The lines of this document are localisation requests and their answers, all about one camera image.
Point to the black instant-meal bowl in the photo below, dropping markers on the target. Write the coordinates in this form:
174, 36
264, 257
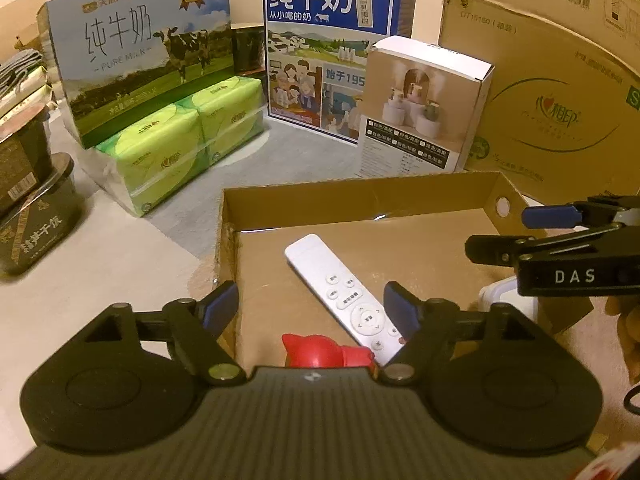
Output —
25, 154
42, 219

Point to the red rubber toy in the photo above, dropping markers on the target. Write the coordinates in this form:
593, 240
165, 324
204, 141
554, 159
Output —
317, 351

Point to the green tissue pack bundle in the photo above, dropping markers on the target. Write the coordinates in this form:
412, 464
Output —
148, 161

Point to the dark box behind cartons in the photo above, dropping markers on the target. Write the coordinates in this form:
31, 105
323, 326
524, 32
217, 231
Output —
248, 47

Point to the lower black instant-meal bowl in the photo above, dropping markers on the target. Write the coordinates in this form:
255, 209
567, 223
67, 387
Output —
42, 219

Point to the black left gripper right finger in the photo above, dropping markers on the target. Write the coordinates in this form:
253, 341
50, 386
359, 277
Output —
494, 379

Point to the green cow milk carton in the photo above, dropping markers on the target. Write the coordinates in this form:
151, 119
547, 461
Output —
112, 62

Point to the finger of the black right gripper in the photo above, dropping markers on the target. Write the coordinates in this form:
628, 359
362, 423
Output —
595, 211
615, 239

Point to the white remote control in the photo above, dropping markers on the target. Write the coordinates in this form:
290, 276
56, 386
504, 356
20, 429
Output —
345, 297

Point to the white humidifier box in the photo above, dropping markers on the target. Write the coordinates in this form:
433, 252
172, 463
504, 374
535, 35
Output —
420, 108

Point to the upper black instant-meal bowl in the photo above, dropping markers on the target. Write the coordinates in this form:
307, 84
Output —
25, 154

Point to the blue milk carton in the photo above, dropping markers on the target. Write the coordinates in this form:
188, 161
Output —
316, 54

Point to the stack of folded cloths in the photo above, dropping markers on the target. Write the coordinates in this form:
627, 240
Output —
21, 76

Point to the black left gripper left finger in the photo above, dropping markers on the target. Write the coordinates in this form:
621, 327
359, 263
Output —
129, 379

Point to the large brown cardboard box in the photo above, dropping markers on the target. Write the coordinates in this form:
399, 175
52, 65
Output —
561, 119

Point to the shallow brown cardboard tray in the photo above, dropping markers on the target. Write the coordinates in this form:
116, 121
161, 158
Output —
410, 230

